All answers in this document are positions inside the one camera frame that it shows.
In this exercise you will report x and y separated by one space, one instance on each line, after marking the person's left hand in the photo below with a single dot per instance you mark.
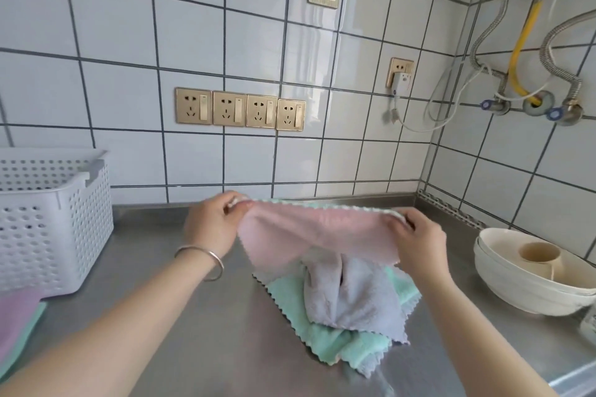
209 224

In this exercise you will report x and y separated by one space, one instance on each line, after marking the person's right hand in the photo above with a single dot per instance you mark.
421 245

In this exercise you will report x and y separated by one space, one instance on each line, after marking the person's left thumb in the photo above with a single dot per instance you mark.
233 209

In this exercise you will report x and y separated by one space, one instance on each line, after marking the person's right thumb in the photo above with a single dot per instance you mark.
396 226

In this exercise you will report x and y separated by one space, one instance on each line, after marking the pink microfibre cloth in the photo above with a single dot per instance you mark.
316 231

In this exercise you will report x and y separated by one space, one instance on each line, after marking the person's right forearm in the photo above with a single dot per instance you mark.
470 336

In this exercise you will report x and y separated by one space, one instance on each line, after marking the person's left forearm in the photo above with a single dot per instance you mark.
116 322

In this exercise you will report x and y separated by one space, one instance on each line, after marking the lavender grey microfibre cloth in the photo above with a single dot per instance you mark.
354 294

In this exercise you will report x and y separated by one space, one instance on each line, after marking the large white bowl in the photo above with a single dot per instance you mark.
503 252
517 296

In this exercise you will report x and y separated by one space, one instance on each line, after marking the mint green microfibre cloth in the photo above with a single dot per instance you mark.
335 343

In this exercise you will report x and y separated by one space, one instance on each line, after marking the white power plug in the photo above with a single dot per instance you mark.
400 84

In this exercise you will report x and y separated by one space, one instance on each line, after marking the beige cup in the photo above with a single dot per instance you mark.
540 256

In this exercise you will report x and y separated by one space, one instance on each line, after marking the gold socket with plug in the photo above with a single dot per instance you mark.
396 65

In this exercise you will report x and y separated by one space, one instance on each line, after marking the white perforated plastic basket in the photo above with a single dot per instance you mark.
51 224

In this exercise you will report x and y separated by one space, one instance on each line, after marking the folded pink cloth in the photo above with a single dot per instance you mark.
16 317

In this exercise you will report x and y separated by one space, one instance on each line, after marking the folded green cloth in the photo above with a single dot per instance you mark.
28 341

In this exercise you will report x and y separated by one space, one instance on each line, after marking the gold wall socket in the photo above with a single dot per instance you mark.
192 106
290 114
261 111
229 108

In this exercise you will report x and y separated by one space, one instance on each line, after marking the round metal wall flange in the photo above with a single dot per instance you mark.
538 103

